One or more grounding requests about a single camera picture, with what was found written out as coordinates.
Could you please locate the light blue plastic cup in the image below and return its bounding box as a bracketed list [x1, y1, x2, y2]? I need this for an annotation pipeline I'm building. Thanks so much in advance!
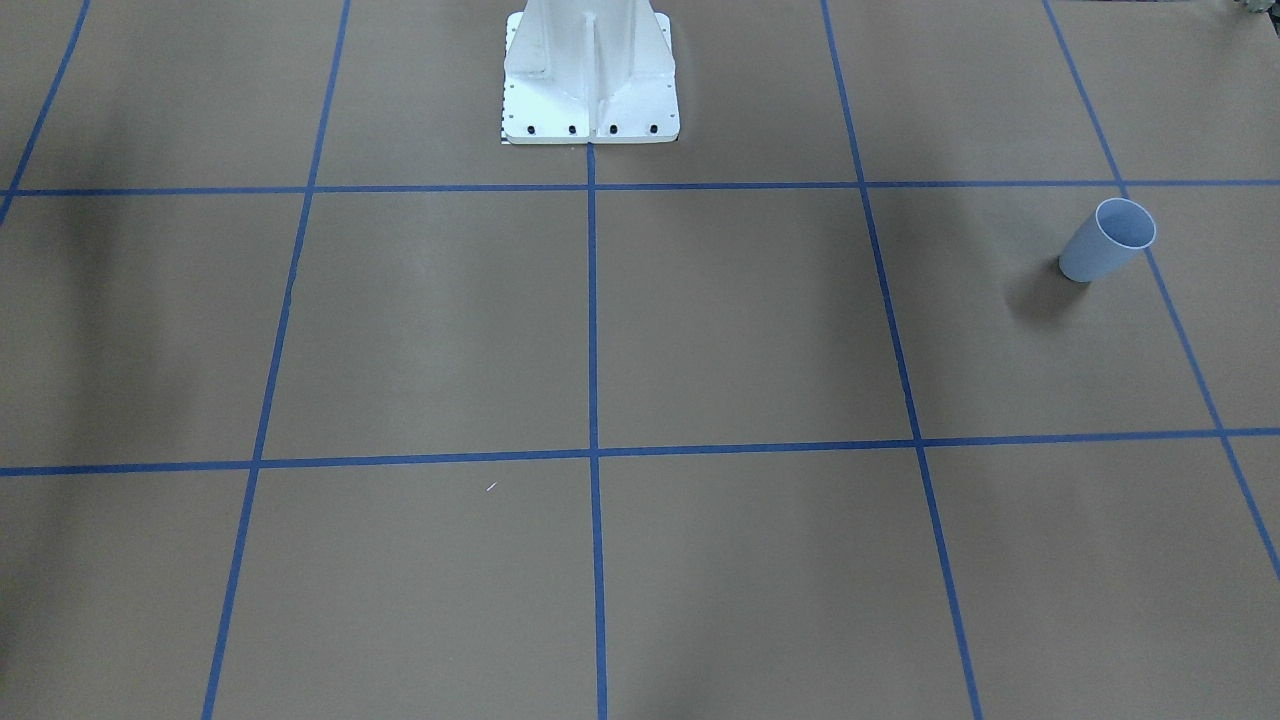
[1059, 197, 1158, 283]

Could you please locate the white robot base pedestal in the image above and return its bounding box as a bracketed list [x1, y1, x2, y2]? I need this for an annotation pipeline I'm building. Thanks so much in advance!
[500, 1, 681, 145]

